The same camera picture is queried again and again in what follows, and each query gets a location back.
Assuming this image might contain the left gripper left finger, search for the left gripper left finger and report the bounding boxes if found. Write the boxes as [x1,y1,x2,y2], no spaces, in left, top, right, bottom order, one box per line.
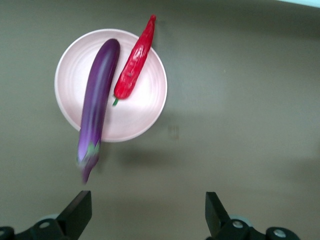
[26,190,92,240]

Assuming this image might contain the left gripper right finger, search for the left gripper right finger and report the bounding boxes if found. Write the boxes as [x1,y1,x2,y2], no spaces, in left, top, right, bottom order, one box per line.
[205,191,267,240]

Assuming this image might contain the purple eggplant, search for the purple eggplant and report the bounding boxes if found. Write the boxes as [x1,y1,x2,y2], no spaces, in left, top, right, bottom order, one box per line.
[76,38,121,186]

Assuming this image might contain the red chili pepper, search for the red chili pepper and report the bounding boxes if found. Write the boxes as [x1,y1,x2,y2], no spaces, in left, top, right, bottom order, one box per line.
[112,14,157,108]

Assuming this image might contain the pink round plate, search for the pink round plate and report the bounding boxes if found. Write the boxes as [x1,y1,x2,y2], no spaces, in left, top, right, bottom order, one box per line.
[54,28,168,143]

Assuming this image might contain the brown table cover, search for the brown table cover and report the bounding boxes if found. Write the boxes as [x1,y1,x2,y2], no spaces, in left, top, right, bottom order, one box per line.
[0,0,320,240]

